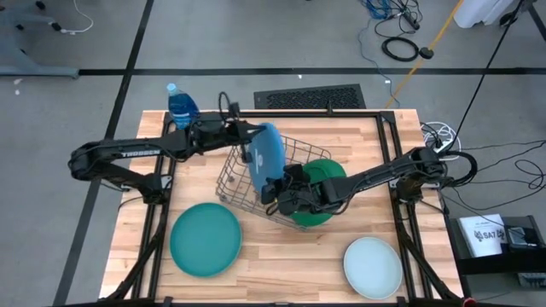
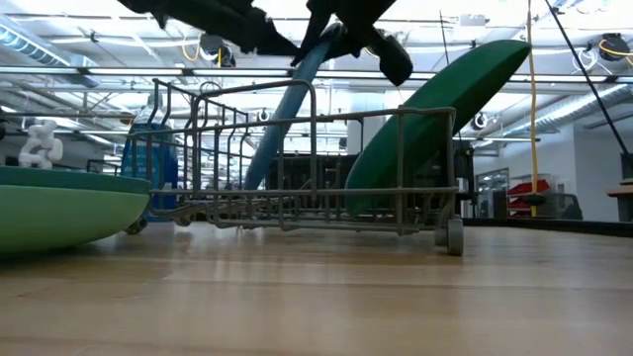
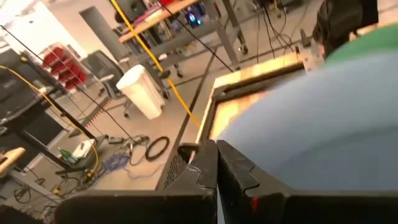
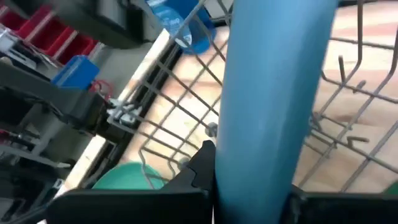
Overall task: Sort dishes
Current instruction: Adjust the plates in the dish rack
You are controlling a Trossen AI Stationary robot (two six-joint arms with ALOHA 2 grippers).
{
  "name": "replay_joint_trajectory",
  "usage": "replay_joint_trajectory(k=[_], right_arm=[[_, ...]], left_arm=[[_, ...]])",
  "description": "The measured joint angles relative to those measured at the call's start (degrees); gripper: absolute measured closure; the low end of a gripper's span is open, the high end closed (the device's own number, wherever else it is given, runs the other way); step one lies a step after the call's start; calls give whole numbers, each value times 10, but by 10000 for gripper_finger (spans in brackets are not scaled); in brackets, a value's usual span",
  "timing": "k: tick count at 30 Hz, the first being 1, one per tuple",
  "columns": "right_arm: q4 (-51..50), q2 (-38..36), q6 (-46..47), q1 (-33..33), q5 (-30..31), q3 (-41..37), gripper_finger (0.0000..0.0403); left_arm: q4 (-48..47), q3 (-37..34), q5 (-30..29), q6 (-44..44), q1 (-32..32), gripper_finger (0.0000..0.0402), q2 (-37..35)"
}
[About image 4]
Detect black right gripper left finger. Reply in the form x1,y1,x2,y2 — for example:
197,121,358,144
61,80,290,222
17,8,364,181
45,139,218,224

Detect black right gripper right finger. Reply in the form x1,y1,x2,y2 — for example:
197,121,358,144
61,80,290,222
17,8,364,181
281,184,398,224

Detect teal plate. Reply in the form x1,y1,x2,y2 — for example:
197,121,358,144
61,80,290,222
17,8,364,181
91,161,170,190

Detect grey wire dish rack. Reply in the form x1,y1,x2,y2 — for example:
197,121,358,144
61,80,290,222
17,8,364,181
107,0,398,194

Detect blue plate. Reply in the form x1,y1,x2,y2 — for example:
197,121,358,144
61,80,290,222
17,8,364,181
213,0,339,224

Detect blue plastic bin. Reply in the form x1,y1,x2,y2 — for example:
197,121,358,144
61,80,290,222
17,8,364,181
50,55,101,91

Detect blue dish soap bottle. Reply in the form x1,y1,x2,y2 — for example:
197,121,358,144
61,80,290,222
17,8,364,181
145,0,216,55

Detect red bin storage shelf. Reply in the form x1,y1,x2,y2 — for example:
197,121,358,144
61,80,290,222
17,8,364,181
0,3,98,65

